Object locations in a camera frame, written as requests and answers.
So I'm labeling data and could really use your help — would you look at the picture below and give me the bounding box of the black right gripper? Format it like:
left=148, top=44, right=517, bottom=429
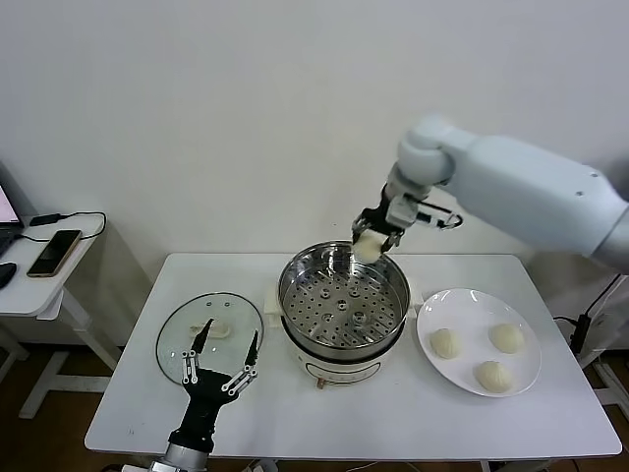
left=351, top=184, right=409, bottom=253

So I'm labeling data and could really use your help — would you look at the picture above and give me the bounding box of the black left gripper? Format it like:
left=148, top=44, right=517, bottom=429
left=168, top=318, right=260, bottom=452

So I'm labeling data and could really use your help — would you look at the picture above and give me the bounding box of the white steamed baozi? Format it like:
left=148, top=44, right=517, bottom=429
left=474, top=360, right=515, bottom=393
left=429, top=327, right=463, bottom=360
left=353, top=233, right=387, bottom=265
left=488, top=323, right=526, bottom=354

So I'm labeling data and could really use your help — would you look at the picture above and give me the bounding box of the round glass pot lid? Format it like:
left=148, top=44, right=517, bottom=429
left=155, top=292, right=265, bottom=389

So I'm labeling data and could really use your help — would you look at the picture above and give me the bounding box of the perforated steel steamer basket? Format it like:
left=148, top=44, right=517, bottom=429
left=276, top=240, right=412, bottom=348

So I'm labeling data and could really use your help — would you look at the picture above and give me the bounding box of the white electric cooker base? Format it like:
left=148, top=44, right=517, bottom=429
left=263, top=277, right=425, bottom=390

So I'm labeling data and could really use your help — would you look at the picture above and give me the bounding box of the large white plate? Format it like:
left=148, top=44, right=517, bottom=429
left=416, top=288, right=543, bottom=398

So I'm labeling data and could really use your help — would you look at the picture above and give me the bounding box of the black smartphone gold edge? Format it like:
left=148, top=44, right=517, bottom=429
left=26, top=229, right=83, bottom=280

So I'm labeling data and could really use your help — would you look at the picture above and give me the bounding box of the white side table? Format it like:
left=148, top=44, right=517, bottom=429
left=574, top=269, right=629, bottom=409
left=0, top=213, right=124, bottom=422

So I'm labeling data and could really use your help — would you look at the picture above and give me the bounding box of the dark laptop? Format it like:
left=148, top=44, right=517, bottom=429
left=0, top=184, right=25, bottom=260

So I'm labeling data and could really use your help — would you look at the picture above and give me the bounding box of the black power adapter with cable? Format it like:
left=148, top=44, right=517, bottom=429
left=14, top=210, right=107, bottom=245

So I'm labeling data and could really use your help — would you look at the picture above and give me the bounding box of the black cable with inline box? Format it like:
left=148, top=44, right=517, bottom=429
left=552, top=274, right=629, bottom=368

